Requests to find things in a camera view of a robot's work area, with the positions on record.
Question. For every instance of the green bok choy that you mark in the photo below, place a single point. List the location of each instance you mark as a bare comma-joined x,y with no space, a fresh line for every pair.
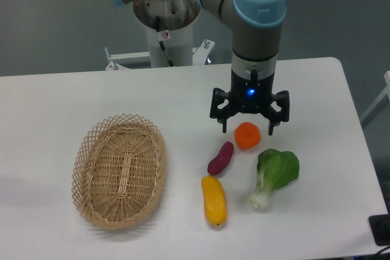
275,170

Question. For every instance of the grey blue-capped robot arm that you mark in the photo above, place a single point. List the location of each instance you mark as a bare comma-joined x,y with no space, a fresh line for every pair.
256,27

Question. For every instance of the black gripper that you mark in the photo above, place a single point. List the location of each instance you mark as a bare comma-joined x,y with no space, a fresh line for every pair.
245,97

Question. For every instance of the orange tangerine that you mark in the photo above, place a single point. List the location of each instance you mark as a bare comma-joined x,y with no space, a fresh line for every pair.
247,135

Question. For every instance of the white frame at right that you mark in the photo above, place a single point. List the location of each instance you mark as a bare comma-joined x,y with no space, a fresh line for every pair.
377,105

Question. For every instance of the woven wicker basket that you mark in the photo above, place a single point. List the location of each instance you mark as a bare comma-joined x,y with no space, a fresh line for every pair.
119,172

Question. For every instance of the black device at table edge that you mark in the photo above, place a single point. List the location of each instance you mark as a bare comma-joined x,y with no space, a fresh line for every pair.
379,225

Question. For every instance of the purple sweet potato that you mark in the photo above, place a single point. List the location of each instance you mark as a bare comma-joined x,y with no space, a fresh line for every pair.
222,159

